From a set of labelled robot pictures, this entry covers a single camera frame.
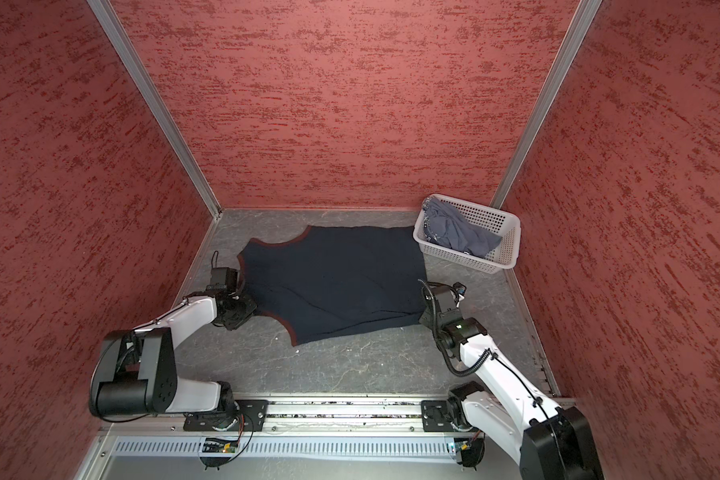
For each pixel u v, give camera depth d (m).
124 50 0.77
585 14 0.71
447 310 0.64
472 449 0.71
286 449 0.77
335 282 1.00
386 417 0.76
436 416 0.74
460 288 0.76
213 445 0.73
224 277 0.74
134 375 0.43
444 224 1.02
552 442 0.40
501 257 1.06
